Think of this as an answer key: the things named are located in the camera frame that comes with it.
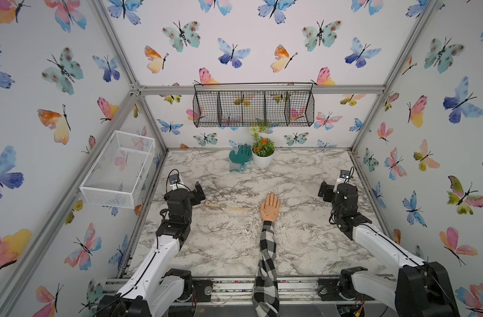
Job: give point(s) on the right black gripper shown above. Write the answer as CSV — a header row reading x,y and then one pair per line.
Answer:
x,y
330,191

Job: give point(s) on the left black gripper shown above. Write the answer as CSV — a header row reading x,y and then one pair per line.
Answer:
x,y
200,195

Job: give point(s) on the beige wrist watch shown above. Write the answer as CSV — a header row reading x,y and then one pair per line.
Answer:
x,y
224,206

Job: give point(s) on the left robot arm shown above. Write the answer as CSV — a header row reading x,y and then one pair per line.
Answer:
x,y
154,286

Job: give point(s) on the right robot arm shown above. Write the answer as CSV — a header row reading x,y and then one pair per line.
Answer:
x,y
416,288

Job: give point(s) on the plaid sleeved forearm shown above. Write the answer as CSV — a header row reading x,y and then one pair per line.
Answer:
x,y
265,295

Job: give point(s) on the green hand shaped holder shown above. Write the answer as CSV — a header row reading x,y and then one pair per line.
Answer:
x,y
239,158

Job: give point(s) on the mannequin hand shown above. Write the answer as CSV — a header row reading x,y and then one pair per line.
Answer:
x,y
270,208

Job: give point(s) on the potted plant white pot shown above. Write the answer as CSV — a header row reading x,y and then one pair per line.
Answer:
x,y
263,148

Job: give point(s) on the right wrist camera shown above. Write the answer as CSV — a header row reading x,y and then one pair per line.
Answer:
x,y
345,176

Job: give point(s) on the white mesh wall basket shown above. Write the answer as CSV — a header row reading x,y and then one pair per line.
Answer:
x,y
117,176

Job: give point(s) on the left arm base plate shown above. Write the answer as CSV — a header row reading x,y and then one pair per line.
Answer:
x,y
194,291

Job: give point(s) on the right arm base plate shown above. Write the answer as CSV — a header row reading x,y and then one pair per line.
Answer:
x,y
339,289

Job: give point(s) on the black wire wall basket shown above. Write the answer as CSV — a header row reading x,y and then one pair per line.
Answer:
x,y
248,105

